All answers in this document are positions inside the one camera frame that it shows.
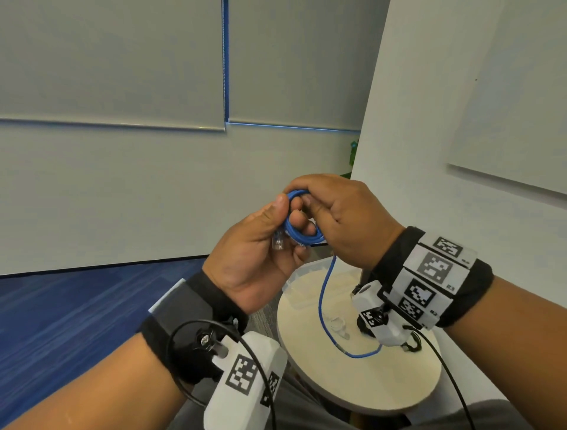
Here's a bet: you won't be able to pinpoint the person's right hand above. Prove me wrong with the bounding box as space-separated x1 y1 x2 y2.
283 173 407 272

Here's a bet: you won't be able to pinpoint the person's left hand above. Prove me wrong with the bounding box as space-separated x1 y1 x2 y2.
202 193 318 316

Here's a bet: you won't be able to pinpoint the clear plastic storage bin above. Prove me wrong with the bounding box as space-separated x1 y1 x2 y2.
281 256 365 312

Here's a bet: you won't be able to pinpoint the blue network cable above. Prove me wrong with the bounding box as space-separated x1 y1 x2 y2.
271 189 384 360

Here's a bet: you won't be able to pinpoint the person's right forearm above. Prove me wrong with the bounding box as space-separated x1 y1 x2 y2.
444 276 567 430

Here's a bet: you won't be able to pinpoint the person's left forearm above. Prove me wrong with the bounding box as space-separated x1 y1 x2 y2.
0 334 188 430

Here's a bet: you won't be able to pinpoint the person's dark trousers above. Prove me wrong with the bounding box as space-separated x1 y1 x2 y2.
168 372 532 430

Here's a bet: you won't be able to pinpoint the black marker wristband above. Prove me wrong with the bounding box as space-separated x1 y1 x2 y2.
137 270 250 385
371 226 496 330

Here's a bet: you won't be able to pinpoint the large leafy green plant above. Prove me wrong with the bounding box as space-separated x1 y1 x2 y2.
340 138 360 180

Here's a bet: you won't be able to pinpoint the small clear plastic piece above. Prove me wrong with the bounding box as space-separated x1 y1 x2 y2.
322 313 351 341

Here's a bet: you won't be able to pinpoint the round white table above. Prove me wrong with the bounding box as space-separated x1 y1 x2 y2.
276 265 444 417

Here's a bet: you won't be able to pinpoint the white wall whiteboard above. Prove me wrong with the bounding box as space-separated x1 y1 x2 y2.
446 0 567 197

